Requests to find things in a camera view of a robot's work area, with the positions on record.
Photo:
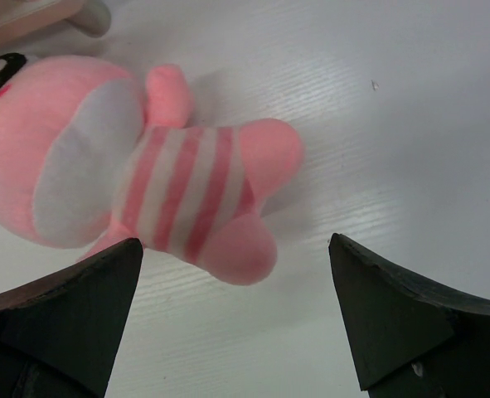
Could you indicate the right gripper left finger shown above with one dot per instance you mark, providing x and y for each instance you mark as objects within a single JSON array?
[{"x": 60, "y": 334}]

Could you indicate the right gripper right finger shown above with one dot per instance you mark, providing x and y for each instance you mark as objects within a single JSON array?
[{"x": 409, "y": 336}]

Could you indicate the pink plush pink stripes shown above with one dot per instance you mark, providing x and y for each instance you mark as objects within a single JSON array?
[{"x": 90, "y": 157}]

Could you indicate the white two-tier shelf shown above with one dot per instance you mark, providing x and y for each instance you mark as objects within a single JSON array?
[{"x": 21, "y": 18}]

